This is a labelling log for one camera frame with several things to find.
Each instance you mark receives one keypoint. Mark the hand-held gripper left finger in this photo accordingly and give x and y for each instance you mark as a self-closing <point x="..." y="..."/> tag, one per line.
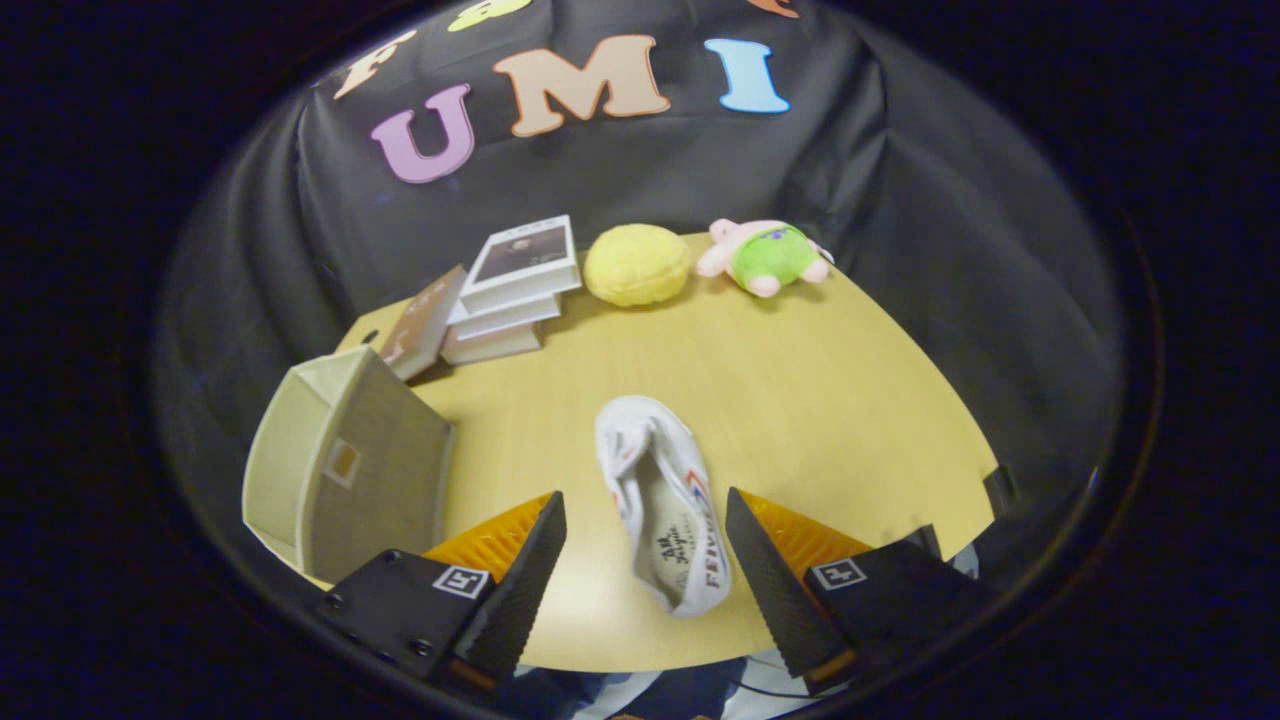
<point x="520" y="590"/>

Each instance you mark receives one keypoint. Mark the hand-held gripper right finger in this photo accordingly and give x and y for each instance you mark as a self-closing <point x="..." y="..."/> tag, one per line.
<point x="775" y="590"/>

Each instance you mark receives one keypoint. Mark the grey fabric storage box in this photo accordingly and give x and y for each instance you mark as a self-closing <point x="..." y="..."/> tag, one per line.
<point x="390" y="480"/>

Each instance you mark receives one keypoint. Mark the white canvas shoe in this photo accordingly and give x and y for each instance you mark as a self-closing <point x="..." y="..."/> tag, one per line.
<point x="670" y="440"/>

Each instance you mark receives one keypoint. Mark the person's left leg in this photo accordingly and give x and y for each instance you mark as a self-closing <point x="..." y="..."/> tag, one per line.
<point x="550" y="692"/>

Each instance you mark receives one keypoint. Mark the person's leg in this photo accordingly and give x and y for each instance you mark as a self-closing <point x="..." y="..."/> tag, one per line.
<point x="690" y="690"/>
<point x="550" y="692"/>

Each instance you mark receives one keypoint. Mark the person's right leg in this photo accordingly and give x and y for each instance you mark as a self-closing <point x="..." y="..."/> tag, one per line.
<point x="690" y="690"/>

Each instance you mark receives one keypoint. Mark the white thick book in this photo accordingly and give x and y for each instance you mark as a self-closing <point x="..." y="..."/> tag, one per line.
<point x="490" y="345"/>

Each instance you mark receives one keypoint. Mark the white thin book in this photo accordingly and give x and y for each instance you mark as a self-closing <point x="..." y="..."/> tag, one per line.
<point x="505" y="318"/>

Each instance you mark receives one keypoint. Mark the brown cover book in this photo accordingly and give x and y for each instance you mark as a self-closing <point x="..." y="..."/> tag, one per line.
<point x="425" y="320"/>

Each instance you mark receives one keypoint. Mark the pink and green plush toy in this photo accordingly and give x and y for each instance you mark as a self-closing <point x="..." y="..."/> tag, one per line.
<point x="770" y="258"/>

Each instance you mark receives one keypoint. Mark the white book with portrait cover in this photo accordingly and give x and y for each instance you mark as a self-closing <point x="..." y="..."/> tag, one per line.
<point x="525" y="255"/>

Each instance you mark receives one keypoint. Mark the yellow round plush bun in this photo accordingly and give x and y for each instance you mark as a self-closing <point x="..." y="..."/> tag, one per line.
<point x="637" y="265"/>

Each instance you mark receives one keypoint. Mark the black chair frame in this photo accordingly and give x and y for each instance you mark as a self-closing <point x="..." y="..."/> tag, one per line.
<point x="1001" y="490"/>

